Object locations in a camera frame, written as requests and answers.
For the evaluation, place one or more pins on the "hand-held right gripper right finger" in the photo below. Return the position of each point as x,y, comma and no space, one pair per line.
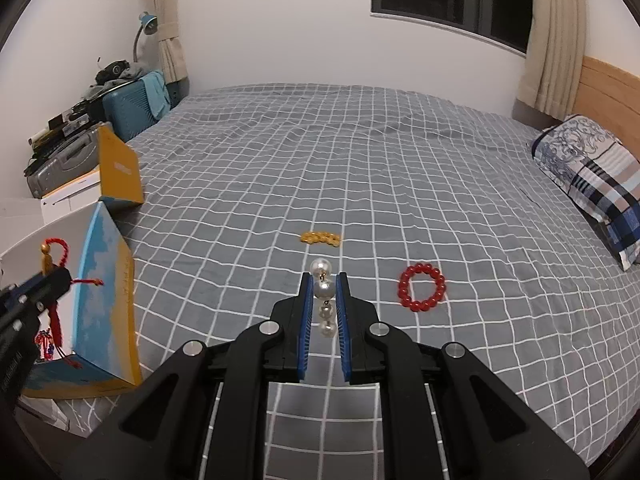
342,330

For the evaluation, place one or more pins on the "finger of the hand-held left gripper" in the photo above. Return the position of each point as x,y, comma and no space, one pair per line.
19,291
52,282

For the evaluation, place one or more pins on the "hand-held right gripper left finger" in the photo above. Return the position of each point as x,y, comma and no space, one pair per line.
302,330

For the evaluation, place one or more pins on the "blue and yellow cardboard box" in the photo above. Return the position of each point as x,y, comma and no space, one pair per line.
110,285

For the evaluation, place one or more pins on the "grey hard case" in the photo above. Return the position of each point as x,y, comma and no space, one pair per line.
65,160

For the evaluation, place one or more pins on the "stack of small boxes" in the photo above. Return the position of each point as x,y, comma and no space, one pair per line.
65,120

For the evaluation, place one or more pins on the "grey checked bedsheet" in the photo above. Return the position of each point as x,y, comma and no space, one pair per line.
350,160

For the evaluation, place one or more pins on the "teal suitcase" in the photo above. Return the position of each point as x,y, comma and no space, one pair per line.
127,110

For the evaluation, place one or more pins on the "teal cloth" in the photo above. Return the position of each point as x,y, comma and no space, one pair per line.
156,92

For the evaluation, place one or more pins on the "dark clutter pile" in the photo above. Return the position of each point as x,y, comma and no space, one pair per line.
117,72

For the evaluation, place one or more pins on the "blue desk lamp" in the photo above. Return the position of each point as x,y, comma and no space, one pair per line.
149,22

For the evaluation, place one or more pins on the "beige curtain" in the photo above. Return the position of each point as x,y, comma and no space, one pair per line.
555,35
167,20

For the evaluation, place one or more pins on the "blue plaid floral pillow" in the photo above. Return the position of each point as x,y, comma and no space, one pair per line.
595,175

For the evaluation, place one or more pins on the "wooden headboard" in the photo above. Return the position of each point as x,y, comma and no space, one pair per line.
607,90

